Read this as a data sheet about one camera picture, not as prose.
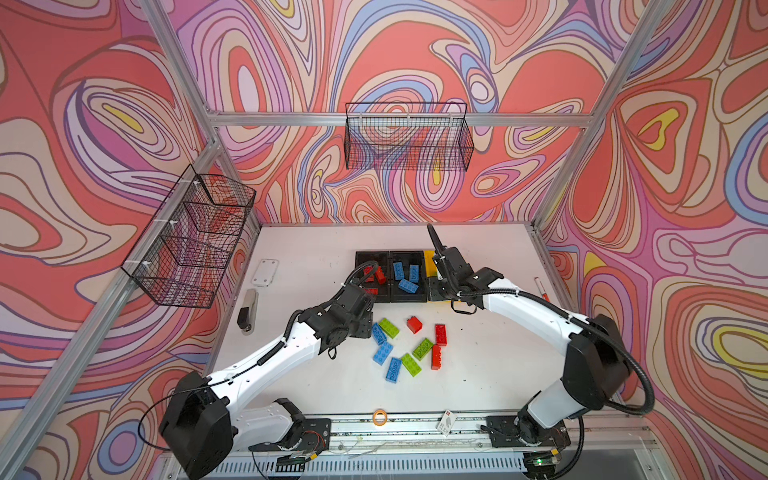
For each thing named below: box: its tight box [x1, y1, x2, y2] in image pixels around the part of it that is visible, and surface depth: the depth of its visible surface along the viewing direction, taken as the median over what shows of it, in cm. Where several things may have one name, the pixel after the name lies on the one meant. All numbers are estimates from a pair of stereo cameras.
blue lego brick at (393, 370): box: [385, 357, 402, 384], surface depth 85 cm
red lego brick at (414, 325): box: [407, 316, 423, 334], surface depth 93 cm
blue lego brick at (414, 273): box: [409, 264, 419, 283], surface depth 106 cm
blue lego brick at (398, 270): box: [393, 261, 405, 281], surface depth 106 cm
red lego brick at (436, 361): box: [431, 344, 442, 371], surface depth 86 cm
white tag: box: [435, 409, 458, 437], surface depth 76 cm
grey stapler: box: [237, 289, 259, 336], surface depth 93 cm
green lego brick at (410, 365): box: [401, 353, 422, 377], surface depth 86 cm
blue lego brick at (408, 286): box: [398, 279, 419, 294], surface depth 101 cm
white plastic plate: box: [251, 258, 279, 287], surface depth 106 cm
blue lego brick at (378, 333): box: [372, 322, 387, 345], surface depth 91 cm
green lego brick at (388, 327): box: [380, 318, 400, 339], surface depth 93 cm
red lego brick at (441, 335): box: [435, 324, 448, 347], surface depth 90 cm
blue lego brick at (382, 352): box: [372, 342, 394, 366], surface depth 88 cm
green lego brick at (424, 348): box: [413, 338, 433, 361], surface depth 88 cm
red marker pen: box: [534, 276, 551, 303], surface depth 103 cm
